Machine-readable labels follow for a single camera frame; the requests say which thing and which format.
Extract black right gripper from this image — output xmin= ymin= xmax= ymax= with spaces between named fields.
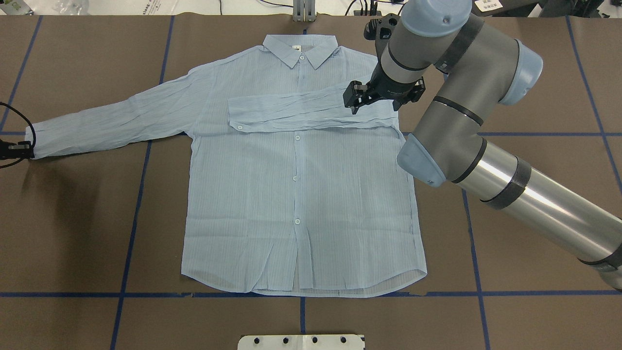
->
xmin=344 ymin=14 xmax=426 ymax=115

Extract light blue button shirt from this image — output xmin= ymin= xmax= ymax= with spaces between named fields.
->
xmin=25 ymin=34 xmax=428 ymax=298

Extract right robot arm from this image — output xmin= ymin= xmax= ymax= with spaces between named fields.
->
xmin=344 ymin=0 xmax=622 ymax=291

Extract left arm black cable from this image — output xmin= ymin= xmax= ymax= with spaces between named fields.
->
xmin=0 ymin=102 xmax=37 ymax=169

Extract aluminium frame post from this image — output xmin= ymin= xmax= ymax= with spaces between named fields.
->
xmin=293 ymin=0 xmax=317 ymax=22

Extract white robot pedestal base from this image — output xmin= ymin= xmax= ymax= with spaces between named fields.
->
xmin=237 ymin=334 xmax=366 ymax=350

